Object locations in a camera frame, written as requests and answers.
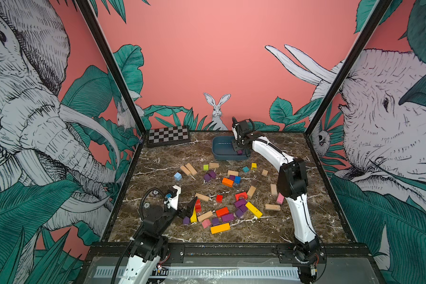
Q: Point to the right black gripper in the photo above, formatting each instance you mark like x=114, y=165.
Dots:
x=235, y=144

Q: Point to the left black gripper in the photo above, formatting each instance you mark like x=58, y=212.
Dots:
x=189, y=209

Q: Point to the teal plastic storage bin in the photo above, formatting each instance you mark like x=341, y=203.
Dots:
x=222, y=149

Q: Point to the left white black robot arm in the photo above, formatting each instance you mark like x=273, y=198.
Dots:
x=148, y=246

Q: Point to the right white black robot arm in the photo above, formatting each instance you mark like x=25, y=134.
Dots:
x=292, y=185

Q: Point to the purple bricks back left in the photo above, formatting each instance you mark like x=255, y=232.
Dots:
x=210, y=176

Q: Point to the red stacked brick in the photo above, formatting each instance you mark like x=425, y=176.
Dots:
x=198, y=208

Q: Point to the upright yellow brick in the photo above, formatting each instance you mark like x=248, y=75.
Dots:
x=193, y=218

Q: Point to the light blue cube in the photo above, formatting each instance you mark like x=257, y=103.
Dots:
x=177, y=176

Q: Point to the natural wood brick middle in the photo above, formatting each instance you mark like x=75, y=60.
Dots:
x=202, y=197

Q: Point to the natural wood brick pair left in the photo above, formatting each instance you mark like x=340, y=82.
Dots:
x=188, y=169

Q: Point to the natural wood brick front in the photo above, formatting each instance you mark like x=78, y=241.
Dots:
x=205, y=216

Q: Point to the pink brick front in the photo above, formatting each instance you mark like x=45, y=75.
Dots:
x=206, y=223

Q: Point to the pink brick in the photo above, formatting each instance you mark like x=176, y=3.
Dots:
x=280, y=199
x=206, y=223

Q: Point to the small red cube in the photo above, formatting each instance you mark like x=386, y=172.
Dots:
x=219, y=198

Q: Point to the orange brick centre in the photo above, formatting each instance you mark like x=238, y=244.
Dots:
x=227, y=182

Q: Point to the orange red brick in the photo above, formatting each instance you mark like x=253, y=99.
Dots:
x=221, y=212

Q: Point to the long yellow brick front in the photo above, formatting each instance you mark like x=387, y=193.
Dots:
x=220, y=228

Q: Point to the natural wood brick upright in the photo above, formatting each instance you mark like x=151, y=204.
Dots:
x=251, y=191

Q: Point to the red arch brick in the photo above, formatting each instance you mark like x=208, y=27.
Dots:
x=242, y=195

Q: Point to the black white checkerboard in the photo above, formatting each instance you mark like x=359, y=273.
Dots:
x=168, y=136

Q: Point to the purple brick cluster centre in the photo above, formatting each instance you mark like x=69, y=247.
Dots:
x=240, y=207

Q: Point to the pink brick right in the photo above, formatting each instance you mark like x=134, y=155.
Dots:
x=280, y=199

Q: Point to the natural wood brick right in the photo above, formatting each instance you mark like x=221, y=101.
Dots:
x=272, y=207

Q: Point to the angled yellow brick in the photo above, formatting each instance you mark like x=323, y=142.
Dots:
x=256, y=212

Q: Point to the metal front rail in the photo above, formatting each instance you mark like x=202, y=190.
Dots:
x=215, y=273

